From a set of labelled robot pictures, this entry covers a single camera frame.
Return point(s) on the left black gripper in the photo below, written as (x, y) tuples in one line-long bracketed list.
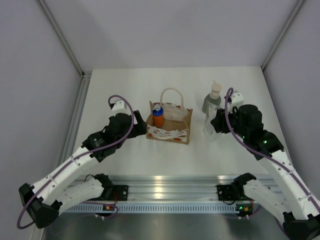
[(140, 128)]

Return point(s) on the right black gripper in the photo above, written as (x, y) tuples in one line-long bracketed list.
[(219, 122)]

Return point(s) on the silver refill pouch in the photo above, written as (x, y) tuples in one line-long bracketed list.
[(208, 129)]

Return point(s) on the grey pump bottle beige cap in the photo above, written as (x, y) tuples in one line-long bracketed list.
[(213, 97)]

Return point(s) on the burlap watermelon canvas bag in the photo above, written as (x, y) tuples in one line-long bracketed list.
[(171, 131)]

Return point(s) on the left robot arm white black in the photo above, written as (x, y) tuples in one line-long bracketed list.
[(96, 148)]

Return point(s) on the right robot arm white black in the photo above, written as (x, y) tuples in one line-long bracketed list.
[(298, 211)]

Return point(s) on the white plastic pouch in bag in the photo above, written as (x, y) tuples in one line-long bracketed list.
[(173, 112)]

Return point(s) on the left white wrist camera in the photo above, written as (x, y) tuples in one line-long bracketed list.
[(119, 106)]

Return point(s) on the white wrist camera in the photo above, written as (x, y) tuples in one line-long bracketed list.
[(236, 100), (119, 106)]

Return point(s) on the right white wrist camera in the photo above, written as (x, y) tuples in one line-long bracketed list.
[(236, 100)]

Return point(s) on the aluminium mounting rail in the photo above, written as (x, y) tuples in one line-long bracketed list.
[(160, 186)]

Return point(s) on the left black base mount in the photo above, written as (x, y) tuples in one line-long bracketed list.
[(119, 193)]

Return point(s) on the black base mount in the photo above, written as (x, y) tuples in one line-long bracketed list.
[(119, 193), (226, 193)]

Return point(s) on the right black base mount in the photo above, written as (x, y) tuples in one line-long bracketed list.
[(226, 193)]

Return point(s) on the white slotted cable duct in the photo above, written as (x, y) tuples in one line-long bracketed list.
[(175, 208)]

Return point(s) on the left aluminium frame post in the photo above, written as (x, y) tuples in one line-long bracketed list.
[(60, 35)]

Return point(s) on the aluminium frame post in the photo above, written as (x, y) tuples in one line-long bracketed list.
[(294, 13), (60, 35)]

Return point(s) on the right aluminium frame post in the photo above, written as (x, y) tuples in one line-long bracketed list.
[(294, 13)]

